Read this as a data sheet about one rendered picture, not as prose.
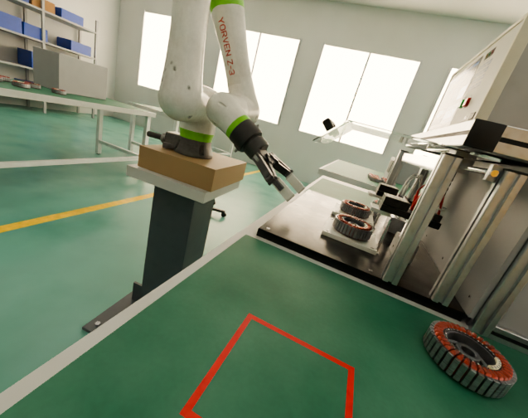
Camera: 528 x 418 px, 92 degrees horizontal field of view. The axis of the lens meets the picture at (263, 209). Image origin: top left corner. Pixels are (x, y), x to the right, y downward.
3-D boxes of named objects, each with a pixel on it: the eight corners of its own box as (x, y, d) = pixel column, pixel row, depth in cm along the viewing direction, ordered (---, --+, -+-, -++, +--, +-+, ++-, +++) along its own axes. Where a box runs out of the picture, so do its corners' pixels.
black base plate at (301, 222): (255, 235, 65) (258, 227, 64) (307, 193, 123) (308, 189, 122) (460, 322, 52) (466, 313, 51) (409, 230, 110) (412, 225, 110)
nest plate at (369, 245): (321, 234, 71) (322, 230, 71) (327, 220, 85) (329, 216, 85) (375, 255, 67) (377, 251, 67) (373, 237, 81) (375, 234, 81)
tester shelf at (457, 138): (462, 145, 44) (476, 118, 43) (404, 146, 106) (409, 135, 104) (850, 243, 32) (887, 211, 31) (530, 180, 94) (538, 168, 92)
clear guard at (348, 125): (312, 141, 55) (321, 112, 53) (326, 143, 77) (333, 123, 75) (483, 191, 46) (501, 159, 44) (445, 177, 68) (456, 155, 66)
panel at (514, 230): (467, 316, 51) (563, 171, 41) (411, 225, 110) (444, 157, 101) (473, 318, 50) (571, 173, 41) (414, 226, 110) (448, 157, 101)
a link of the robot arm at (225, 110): (193, 111, 81) (210, 81, 75) (217, 111, 91) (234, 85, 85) (221, 143, 80) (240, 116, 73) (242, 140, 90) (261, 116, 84)
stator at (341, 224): (329, 230, 72) (334, 218, 71) (334, 220, 82) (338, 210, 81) (370, 245, 69) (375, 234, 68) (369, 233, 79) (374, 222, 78)
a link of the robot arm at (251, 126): (245, 114, 75) (257, 118, 83) (221, 143, 80) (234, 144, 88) (259, 130, 74) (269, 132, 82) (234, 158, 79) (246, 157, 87)
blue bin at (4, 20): (-26, 19, 415) (-27, 2, 408) (7, 30, 453) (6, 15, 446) (-11, 23, 404) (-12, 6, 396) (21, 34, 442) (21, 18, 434)
